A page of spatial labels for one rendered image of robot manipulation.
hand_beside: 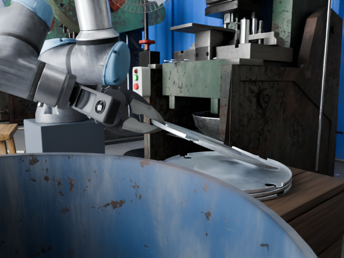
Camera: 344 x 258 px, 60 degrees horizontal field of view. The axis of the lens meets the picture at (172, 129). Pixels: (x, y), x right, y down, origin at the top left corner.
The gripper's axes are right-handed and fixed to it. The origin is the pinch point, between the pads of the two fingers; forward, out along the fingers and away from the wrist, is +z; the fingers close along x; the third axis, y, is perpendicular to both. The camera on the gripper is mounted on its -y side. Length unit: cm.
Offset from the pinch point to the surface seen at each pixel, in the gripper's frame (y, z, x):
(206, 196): -35.0, -6.6, 4.2
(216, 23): 203, 96, -106
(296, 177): -8.1, 32.3, 0.8
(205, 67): 47, 27, -26
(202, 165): 0.8, 13.4, 5.5
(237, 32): 54, 39, -47
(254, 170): -5.6, 22.5, 2.5
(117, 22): 191, 9, -63
